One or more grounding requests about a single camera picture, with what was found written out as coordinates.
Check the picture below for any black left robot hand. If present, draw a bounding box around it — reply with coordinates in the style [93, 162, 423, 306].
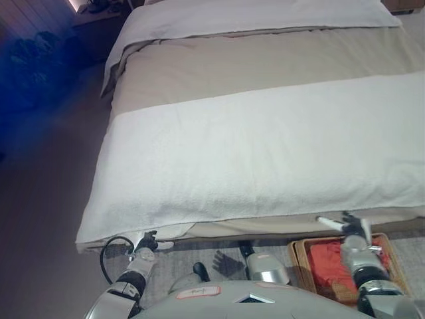
[134, 229, 175, 255]

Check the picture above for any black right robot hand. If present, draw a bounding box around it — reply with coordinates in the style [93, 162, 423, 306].
[317, 211, 373, 240]

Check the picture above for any red cloth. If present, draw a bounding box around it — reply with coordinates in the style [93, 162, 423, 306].
[307, 237, 393, 294]

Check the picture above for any beige bed base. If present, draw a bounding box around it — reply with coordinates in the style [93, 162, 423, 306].
[368, 214, 425, 235]

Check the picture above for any brown wicker basket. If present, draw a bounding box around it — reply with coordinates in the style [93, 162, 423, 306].
[287, 232, 412, 296]

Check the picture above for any white textured bed runner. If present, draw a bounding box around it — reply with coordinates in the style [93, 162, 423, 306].
[75, 71, 425, 246]

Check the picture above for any grey rug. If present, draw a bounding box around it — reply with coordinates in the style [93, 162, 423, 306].
[99, 229, 425, 319]

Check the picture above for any silver left robot leg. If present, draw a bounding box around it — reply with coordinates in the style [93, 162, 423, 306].
[169, 261, 211, 294]

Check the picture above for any silver robot leg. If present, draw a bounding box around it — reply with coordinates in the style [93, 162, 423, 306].
[238, 241, 290, 286]
[169, 261, 211, 294]

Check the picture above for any silver right robot leg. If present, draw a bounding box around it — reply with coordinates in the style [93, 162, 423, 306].
[238, 241, 290, 286]

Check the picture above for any grey robot torso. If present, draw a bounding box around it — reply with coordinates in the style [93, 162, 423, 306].
[132, 280, 366, 319]

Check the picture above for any dark bag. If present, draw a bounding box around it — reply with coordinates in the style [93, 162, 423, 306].
[6, 29, 110, 104]

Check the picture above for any light wooden nightstand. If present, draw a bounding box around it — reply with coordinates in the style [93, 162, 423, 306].
[381, 0, 425, 14]

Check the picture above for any dark wooden nightstand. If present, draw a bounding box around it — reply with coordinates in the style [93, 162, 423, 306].
[71, 0, 133, 28]

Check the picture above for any white folded-back sheet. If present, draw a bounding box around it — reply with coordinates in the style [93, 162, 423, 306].
[101, 0, 402, 92]

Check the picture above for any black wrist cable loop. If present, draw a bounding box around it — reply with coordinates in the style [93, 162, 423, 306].
[100, 235, 137, 285]

